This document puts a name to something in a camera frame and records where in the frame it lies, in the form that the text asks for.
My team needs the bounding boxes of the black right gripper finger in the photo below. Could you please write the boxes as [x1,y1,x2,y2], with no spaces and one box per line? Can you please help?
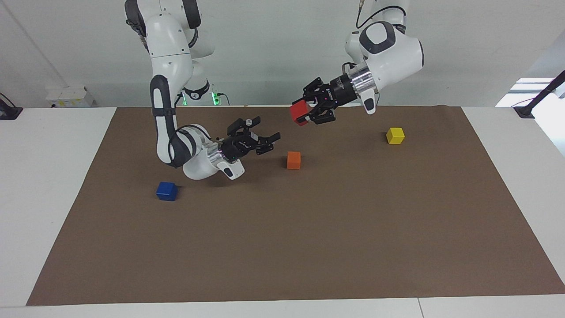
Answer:
[227,117,261,138]
[256,132,282,155]

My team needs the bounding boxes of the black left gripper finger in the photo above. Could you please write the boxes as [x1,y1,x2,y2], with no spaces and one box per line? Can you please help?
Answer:
[303,78,325,102]
[309,105,337,126]

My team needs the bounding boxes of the red wooden block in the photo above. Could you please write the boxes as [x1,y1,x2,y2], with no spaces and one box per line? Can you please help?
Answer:
[290,100,312,127]

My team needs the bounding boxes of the blue wooden block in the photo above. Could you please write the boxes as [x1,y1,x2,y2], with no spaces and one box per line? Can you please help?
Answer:
[156,182,178,202]

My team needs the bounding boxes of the brown table mat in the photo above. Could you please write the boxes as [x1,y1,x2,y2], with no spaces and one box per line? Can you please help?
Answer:
[26,105,565,306]

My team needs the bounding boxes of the black angled stand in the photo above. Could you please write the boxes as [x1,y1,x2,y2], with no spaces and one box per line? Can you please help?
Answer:
[513,70,565,119]

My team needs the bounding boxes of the black table clamp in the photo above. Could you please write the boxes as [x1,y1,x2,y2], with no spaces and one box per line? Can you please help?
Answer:
[0,93,23,121]

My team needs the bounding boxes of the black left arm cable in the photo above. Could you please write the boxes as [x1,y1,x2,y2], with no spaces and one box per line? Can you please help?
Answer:
[356,0,407,30]

